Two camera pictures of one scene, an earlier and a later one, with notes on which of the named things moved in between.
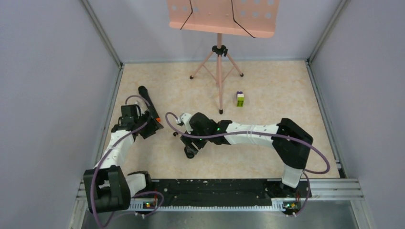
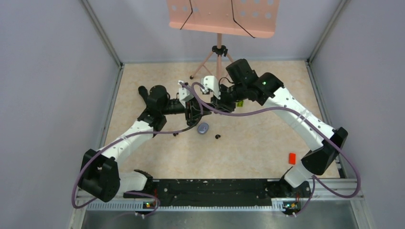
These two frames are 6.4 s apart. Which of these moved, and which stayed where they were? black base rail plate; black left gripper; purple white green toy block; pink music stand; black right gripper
Moved: black right gripper; black left gripper
Stayed: black base rail plate; purple white green toy block; pink music stand
